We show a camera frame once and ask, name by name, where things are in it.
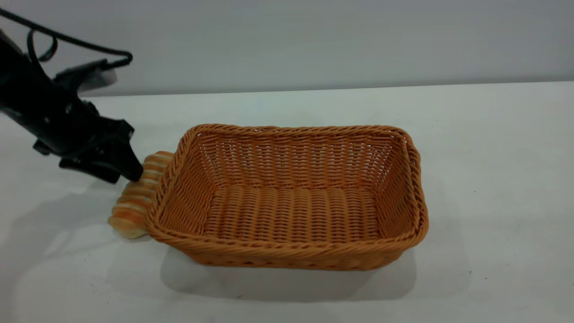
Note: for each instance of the orange woven wicker basket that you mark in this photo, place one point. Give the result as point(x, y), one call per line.
point(291, 215)

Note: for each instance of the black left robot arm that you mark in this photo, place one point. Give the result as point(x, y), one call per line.
point(15, 85)

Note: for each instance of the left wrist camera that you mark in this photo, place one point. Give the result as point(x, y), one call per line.
point(85, 77)

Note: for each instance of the striped orange bread roll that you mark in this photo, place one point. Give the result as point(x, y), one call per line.
point(130, 211)

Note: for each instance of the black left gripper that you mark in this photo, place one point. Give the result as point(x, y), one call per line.
point(76, 130)

